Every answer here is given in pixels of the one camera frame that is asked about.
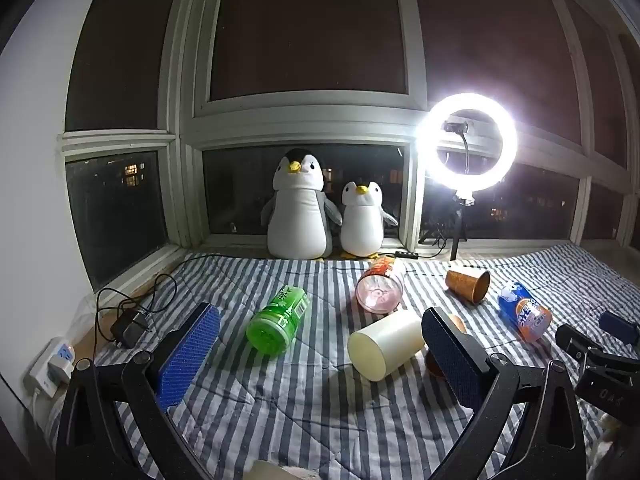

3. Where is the phone holder clamp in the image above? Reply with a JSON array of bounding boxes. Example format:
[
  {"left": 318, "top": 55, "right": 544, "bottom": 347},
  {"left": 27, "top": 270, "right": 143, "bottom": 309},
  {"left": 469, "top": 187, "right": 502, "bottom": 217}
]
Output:
[{"left": 444, "top": 119, "right": 473, "bottom": 176}]

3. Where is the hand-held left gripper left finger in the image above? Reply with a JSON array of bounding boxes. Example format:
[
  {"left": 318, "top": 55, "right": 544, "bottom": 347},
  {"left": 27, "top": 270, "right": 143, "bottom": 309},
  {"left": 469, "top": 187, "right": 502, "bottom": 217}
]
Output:
[{"left": 55, "top": 302, "right": 221, "bottom": 480}]

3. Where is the black tripod stand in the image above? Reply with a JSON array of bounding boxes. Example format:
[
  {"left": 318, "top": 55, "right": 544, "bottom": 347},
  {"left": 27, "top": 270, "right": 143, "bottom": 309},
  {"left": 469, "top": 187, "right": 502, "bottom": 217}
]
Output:
[{"left": 419, "top": 190, "right": 476, "bottom": 262}]

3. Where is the large penguin plush toy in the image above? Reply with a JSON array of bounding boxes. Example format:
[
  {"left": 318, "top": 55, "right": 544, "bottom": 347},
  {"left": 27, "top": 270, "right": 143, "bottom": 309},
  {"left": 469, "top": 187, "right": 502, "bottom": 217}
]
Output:
[{"left": 260, "top": 148, "right": 344, "bottom": 261}]

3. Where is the striped blanket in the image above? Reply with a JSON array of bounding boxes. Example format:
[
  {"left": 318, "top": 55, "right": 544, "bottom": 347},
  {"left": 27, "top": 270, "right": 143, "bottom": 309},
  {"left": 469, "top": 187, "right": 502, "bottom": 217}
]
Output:
[{"left": 45, "top": 244, "right": 640, "bottom": 480}]

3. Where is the ring light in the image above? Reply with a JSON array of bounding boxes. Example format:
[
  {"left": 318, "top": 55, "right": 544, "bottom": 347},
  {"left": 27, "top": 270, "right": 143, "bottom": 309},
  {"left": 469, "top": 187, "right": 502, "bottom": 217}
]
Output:
[{"left": 418, "top": 91, "right": 519, "bottom": 197}]

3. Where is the green plastic bottle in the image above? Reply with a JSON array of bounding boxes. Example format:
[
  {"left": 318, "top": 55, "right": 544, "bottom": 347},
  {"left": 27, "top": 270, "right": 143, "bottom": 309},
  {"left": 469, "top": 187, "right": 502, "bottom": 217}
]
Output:
[{"left": 246, "top": 284, "right": 312, "bottom": 357}]

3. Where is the blue and orange can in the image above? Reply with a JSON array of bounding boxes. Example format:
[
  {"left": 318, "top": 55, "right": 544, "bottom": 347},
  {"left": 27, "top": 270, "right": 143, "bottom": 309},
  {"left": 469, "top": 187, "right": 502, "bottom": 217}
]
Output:
[{"left": 498, "top": 281, "right": 553, "bottom": 344}]

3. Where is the white power strip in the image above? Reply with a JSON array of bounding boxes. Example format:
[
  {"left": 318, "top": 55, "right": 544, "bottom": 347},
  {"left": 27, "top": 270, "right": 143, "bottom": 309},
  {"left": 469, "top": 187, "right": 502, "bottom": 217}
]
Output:
[{"left": 23, "top": 337, "right": 77, "bottom": 397}]

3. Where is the white cup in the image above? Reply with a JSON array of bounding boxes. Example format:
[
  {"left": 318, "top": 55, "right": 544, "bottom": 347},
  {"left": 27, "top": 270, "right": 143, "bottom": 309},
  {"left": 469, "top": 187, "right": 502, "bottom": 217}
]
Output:
[{"left": 347, "top": 308, "right": 427, "bottom": 382}]

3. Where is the black cable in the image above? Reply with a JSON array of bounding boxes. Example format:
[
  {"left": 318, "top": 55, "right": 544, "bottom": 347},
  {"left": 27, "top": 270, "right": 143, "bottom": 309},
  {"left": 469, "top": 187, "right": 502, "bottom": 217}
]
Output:
[{"left": 94, "top": 254, "right": 373, "bottom": 346}]

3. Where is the brown paper cup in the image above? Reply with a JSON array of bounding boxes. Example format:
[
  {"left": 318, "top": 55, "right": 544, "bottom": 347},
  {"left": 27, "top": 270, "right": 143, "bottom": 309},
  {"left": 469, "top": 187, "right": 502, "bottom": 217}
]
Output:
[{"left": 445, "top": 266, "right": 492, "bottom": 305}]

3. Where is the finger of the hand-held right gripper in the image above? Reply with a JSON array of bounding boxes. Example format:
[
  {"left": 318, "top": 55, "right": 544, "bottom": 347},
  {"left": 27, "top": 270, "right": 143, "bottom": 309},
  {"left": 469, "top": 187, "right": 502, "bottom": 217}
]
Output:
[
  {"left": 555, "top": 323, "right": 607, "bottom": 367},
  {"left": 598, "top": 310, "right": 640, "bottom": 347}
]

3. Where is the pink transparent plastic cup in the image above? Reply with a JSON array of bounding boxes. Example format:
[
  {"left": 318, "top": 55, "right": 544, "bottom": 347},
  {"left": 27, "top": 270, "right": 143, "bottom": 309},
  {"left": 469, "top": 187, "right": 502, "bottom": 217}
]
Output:
[{"left": 355, "top": 255, "right": 407, "bottom": 315}]

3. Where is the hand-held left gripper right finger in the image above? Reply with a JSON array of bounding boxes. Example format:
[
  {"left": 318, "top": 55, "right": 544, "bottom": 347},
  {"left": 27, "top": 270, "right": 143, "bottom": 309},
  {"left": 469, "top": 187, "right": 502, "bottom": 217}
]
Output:
[{"left": 421, "top": 306, "right": 586, "bottom": 480}]

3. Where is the white window frame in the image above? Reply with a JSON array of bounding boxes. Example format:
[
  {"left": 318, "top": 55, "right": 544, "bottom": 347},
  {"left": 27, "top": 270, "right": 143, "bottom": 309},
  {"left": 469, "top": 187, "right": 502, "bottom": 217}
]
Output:
[{"left": 55, "top": 0, "right": 640, "bottom": 292}]

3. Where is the black power adapter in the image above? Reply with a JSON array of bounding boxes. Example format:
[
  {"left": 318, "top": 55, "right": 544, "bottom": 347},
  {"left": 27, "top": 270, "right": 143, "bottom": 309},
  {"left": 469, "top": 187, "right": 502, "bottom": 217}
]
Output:
[{"left": 110, "top": 309, "right": 152, "bottom": 350}]

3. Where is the small penguin plush toy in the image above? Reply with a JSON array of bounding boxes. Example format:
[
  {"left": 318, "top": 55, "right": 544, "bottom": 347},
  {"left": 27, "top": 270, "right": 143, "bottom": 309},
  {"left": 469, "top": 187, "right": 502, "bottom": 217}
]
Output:
[{"left": 340, "top": 180, "right": 399, "bottom": 260}]

